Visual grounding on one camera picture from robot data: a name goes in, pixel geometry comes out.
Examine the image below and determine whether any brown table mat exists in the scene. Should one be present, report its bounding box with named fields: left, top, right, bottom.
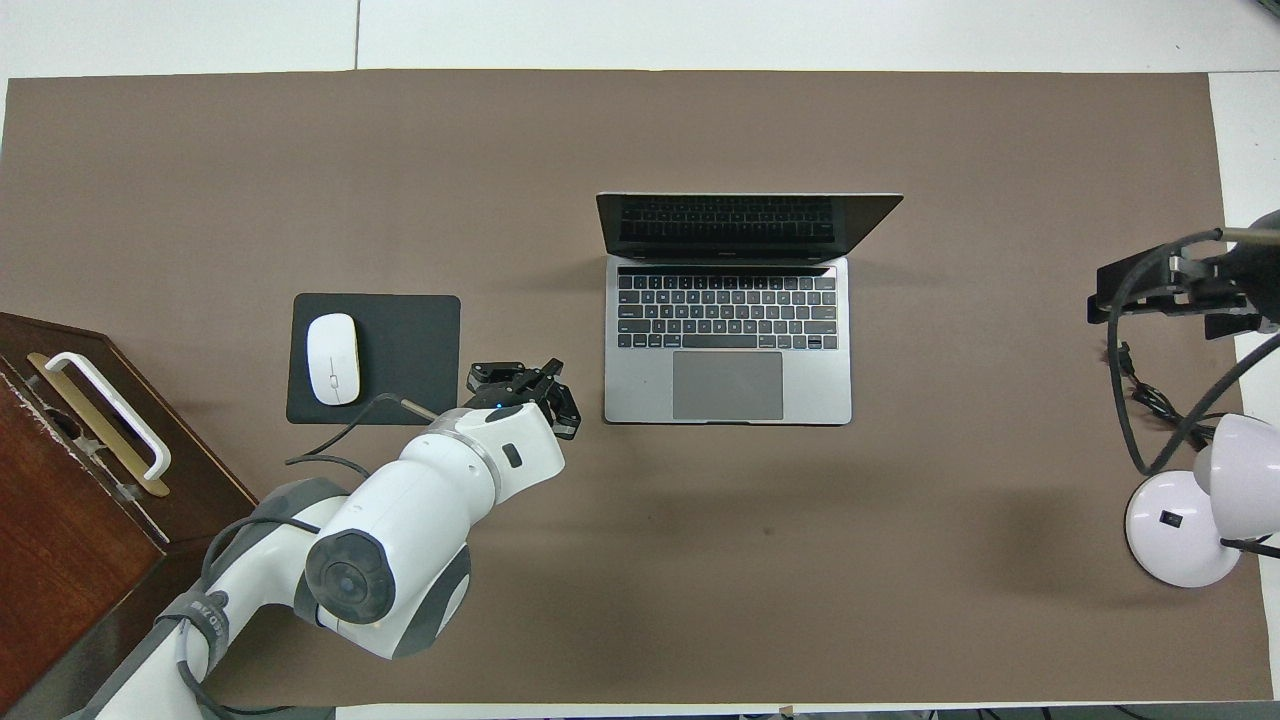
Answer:
left=0, top=69, right=1276, bottom=706

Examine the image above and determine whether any silver Apple laptop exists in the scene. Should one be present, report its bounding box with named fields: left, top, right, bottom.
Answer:
left=596, top=192, right=905, bottom=427

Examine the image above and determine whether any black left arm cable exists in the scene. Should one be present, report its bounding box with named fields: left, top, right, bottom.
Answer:
left=285, top=393, right=441, bottom=477

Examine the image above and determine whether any black lamp power cable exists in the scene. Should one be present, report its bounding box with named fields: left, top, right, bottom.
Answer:
left=1105, top=340, right=1226, bottom=451

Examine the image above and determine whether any white box handle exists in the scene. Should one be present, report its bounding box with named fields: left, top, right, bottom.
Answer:
left=44, top=351, right=173, bottom=481

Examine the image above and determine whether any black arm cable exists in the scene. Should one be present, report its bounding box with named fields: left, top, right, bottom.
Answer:
left=285, top=393, right=441, bottom=477
left=1104, top=227, right=1280, bottom=477

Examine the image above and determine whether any white computer mouse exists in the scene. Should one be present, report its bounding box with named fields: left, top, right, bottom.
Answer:
left=306, top=313, right=361, bottom=407

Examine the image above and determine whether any dark wooden box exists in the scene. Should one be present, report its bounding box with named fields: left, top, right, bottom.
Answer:
left=0, top=312, right=263, bottom=720

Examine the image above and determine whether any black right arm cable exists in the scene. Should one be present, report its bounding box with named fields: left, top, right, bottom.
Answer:
left=1104, top=227, right=1280, bottom=477

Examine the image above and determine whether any black mouse pad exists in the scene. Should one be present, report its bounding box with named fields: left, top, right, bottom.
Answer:
left=286, top=293, right=462, bottom=427

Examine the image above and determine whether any white desk lamp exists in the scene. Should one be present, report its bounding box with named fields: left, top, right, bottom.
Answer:
left=1125, top=413, right=1280, bottom=589

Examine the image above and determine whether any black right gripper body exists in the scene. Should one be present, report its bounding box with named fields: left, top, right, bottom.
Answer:
left=1215, top=210, right=1280, bottom=326

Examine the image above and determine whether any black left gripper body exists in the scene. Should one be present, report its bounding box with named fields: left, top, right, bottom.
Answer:
left=470, top=380, right=553, bottom=411

